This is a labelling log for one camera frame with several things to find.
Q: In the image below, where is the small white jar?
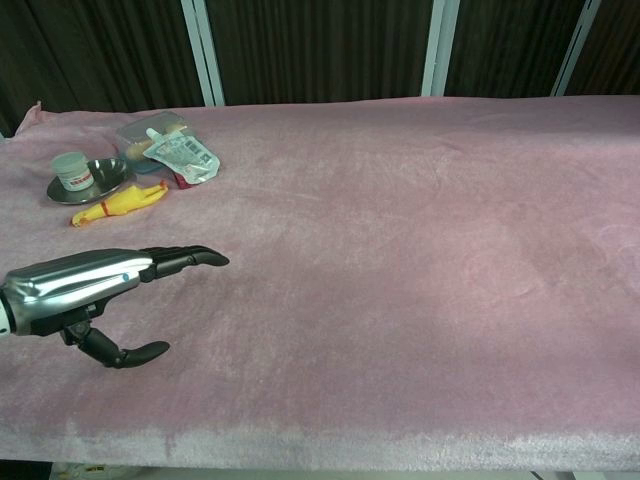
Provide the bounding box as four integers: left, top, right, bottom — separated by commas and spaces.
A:
52, 152, 95, 192

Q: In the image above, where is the clear plastic food container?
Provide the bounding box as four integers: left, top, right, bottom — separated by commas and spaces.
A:
115, 112, 194, 175

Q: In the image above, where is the pink fleece table cloth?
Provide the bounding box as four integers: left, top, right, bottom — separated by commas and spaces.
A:
0, 94, 640, 472

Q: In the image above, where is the dark pleated curtain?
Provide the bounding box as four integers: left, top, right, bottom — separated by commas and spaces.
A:
0, 0, 640, 139

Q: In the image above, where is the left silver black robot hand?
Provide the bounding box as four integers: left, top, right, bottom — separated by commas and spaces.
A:
1, 244, 231, 370

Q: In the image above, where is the white metal frame post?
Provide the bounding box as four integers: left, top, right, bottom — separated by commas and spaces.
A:
551, 0, 602, 97
180, 0, 226, 107
421, 0, 460, 98

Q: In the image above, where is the silver spouted drink pouch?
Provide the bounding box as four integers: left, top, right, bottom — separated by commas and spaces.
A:
142, 127, 221, 186

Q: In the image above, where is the round stainless steel plate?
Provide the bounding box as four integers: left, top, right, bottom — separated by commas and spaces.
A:
46, 157, 133, 206

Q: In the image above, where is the yellow rubber chicken toy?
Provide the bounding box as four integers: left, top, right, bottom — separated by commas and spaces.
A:
69, 180, 169, 229

